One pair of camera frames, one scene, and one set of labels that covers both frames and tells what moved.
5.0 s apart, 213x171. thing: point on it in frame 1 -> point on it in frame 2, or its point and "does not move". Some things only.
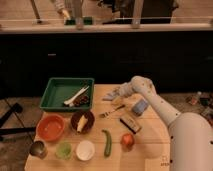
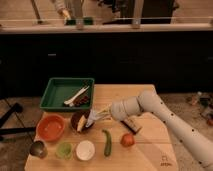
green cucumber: x=108 y=146 does not move
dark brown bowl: x=88 y=124 does not move
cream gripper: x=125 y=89 -> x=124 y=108
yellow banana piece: x=82 y=122 does not move
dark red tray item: x=81 y=100 does not move
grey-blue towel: x=109 y=97 -> x=96 y=115
